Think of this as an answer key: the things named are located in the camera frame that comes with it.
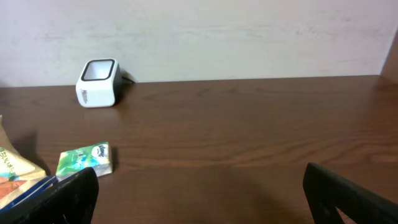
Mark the white barcode scanner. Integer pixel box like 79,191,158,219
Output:
75,58,123,108

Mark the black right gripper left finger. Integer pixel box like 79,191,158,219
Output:
1,167,99,224

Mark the green tissue pack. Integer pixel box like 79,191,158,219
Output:
55,142,113,179

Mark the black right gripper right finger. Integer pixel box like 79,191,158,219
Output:
303,163,397,224

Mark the yellow snack bag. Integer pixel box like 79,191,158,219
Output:
1,128,58,213

